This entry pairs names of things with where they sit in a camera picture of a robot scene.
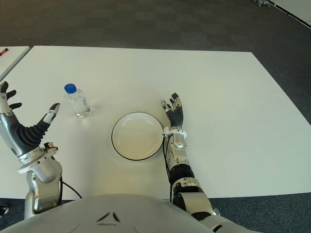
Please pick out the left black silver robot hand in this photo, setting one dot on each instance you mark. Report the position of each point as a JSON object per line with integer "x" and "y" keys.
{"x": 26, "y": 136}

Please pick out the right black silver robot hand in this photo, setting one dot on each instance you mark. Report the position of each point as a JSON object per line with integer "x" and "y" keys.
{"x": 176, "y": 117}

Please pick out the clear water bottle blue cap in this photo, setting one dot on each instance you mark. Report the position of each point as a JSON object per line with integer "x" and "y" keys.
{"x": 79, "y": 104}

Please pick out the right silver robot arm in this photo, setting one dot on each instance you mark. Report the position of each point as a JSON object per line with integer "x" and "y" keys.
{"x": 184, "y": 174}

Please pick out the white plate black rim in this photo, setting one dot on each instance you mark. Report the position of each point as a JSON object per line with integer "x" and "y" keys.
{"x": 137, "y": 136}

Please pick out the black metal stand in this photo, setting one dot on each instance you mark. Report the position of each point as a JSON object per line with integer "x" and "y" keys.
{"x": 3, "y": 210}

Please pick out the red black marker pen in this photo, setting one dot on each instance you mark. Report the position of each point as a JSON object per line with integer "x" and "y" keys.
{"x": 3, "y": 51}

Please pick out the grey robot torso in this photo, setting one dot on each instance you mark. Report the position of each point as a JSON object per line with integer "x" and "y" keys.
{"x": 116, "y": 216}

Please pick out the grey chair base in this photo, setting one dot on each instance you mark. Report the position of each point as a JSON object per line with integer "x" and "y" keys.
{"x": 262, "y": 2}

